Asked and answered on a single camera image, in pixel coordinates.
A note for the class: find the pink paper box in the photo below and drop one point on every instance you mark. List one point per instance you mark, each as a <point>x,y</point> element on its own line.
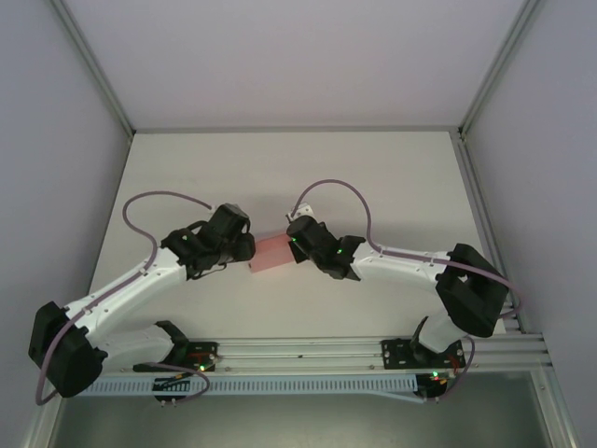
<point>273,252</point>

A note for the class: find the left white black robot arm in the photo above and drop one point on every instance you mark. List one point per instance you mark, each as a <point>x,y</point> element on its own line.
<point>135,284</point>

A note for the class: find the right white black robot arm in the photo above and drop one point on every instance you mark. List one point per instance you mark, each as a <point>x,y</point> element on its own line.
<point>396,268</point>

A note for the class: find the black electronics board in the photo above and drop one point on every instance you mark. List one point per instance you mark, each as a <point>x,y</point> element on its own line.
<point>434,387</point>
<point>170,389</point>

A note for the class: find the aluminium rail beam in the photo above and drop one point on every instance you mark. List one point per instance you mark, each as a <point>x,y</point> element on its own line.
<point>303,350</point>

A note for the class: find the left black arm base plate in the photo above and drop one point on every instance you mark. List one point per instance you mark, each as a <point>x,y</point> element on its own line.
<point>205,350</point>

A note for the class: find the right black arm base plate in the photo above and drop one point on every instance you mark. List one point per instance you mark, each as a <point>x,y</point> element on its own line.
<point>396,352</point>

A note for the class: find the aluminium side rail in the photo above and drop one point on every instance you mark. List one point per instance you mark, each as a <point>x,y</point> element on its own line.
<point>476,186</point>

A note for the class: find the aluminium frame post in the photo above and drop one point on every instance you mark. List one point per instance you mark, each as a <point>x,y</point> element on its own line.
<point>498,70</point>
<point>95,70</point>

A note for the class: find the aluminium frame leg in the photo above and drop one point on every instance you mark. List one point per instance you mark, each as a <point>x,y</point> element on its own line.
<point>39,420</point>
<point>557,410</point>

